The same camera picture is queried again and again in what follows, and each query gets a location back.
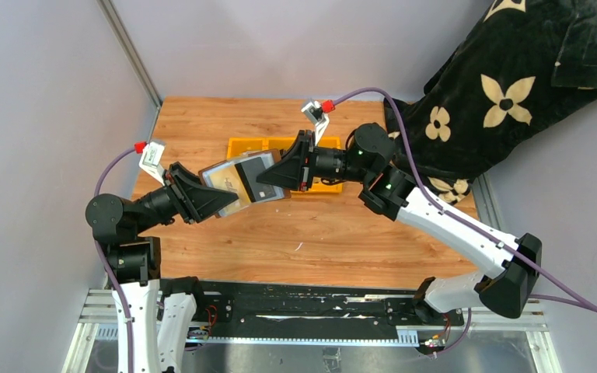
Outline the gold credit card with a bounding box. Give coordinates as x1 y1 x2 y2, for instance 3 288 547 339
209 166 252 218

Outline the dark grey credit card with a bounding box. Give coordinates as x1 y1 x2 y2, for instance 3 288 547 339
234 154 285 204

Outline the brown leather card holder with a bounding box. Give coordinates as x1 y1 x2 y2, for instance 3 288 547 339
198 149 291 218

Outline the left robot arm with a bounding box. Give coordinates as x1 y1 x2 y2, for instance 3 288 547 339
86 162 238 372

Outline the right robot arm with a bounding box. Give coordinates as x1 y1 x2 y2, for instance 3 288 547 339
257 123 542 322

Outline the yellow compartment tray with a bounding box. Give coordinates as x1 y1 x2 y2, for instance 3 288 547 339
227 137 346 193

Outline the black floral blanket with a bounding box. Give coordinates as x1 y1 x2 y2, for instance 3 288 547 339
383 1 597 204

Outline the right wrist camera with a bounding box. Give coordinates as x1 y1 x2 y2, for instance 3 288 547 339
301 99 330 145

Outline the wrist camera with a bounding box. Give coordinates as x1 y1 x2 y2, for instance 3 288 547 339
301 99 330 145
138 140 166 185

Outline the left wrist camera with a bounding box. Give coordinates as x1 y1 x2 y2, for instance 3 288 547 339
138 140 166 185

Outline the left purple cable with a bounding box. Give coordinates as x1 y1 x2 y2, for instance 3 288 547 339
93 141 148 373

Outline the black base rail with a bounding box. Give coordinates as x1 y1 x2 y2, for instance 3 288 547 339
187 281 465 347

